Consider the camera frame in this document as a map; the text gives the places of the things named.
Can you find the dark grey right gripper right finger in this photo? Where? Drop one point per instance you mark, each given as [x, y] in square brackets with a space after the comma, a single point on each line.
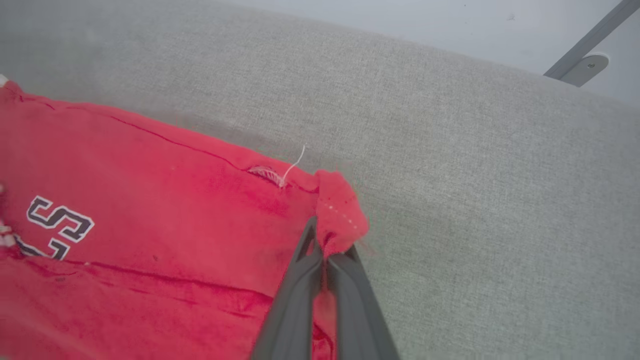
[357, 315]

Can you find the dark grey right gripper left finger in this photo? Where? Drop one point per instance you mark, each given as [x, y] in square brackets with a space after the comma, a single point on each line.
[295, 310]

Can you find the red Bulls 23 jersey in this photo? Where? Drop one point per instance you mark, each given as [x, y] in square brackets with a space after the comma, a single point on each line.
[150, 210]

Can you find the grey fabric sofa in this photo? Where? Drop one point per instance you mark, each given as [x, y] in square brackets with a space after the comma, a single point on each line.
[475, 200]

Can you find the grey metal leg with foot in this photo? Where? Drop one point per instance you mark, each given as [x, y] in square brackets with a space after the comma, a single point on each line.
[585, 55]

